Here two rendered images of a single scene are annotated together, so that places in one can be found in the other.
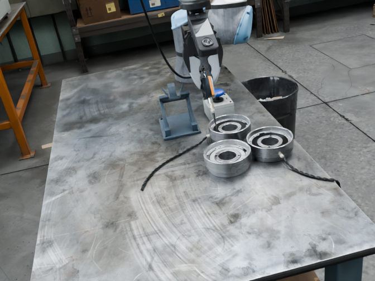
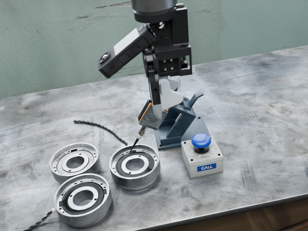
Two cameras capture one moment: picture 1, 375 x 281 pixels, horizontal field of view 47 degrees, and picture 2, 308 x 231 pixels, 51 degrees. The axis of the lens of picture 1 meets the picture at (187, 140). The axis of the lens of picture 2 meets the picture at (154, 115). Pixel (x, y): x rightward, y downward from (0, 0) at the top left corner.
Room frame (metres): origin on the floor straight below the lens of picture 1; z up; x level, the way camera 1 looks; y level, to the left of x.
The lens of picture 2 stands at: (1.02, -0.60, 1.28)
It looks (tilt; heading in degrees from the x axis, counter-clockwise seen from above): 34 degrees down; 92
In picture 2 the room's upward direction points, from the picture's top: 7 degrees counter-clockwise
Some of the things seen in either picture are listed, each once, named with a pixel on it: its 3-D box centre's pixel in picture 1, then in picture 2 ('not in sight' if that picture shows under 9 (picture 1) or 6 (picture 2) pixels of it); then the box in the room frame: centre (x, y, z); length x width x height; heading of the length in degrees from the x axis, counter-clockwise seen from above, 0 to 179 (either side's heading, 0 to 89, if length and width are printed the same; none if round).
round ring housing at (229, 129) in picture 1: (230, 130); (135, 167); (0.95, -0.11, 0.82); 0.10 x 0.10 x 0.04
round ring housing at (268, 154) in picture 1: (269, 144); (84, 200); (0.85, -0.19, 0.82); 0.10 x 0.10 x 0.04
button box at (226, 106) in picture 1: (218, 106); (204, 155); (1.09, -0.10, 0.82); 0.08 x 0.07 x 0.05; 7
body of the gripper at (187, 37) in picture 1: (197, 25); (162, 42); (1.03, -0.07, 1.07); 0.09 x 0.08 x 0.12; 5
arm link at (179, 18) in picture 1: (191, 28); not in sight; (1.44, -0.07, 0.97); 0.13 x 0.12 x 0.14; 72
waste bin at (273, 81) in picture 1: (267, 123); not in sight; (2.09, -0.45, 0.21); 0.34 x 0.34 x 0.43
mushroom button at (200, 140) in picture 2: (217, 98); (201, 146); (1.09, -0.10, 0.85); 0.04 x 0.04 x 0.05
